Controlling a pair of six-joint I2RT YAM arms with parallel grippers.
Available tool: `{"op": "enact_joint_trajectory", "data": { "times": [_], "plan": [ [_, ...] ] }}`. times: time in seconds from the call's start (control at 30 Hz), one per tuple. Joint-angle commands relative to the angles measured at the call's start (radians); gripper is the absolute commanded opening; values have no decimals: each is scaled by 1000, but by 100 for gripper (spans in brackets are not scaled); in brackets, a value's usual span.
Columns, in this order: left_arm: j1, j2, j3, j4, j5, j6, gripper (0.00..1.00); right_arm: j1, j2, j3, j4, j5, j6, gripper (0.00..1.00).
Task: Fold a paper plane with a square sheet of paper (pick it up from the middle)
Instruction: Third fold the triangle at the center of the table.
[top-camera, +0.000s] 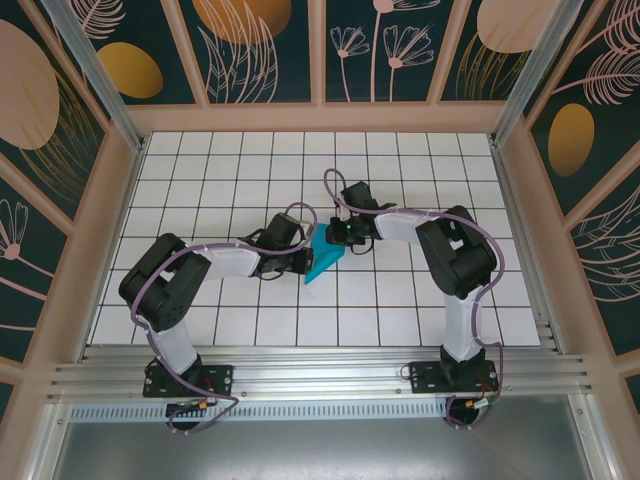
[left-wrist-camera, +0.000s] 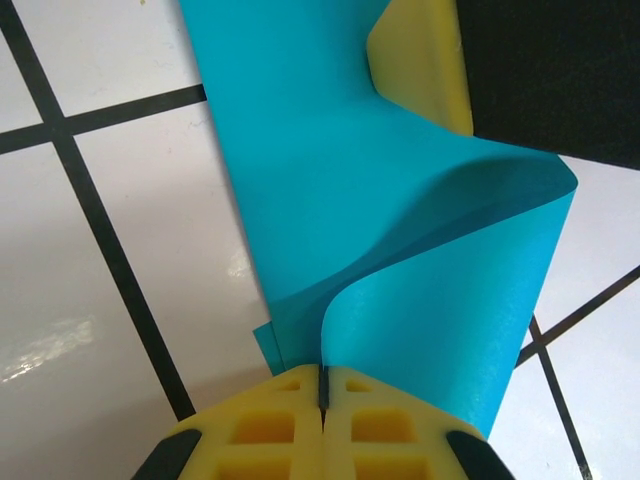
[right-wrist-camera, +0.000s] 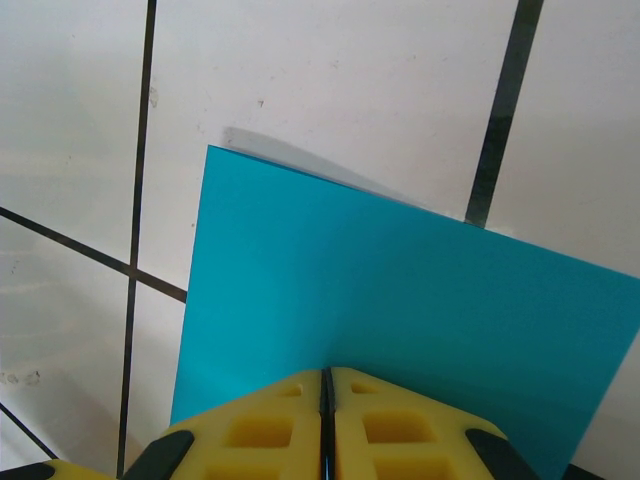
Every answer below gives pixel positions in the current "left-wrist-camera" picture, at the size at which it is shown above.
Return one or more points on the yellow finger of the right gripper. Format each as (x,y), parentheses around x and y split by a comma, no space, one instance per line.
(550,75)

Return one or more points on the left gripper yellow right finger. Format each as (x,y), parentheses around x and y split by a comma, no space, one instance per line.
(340,435)

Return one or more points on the blue paper sheet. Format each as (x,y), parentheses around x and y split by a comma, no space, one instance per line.
(300,150)

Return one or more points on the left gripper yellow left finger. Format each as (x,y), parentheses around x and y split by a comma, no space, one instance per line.
(305,425)

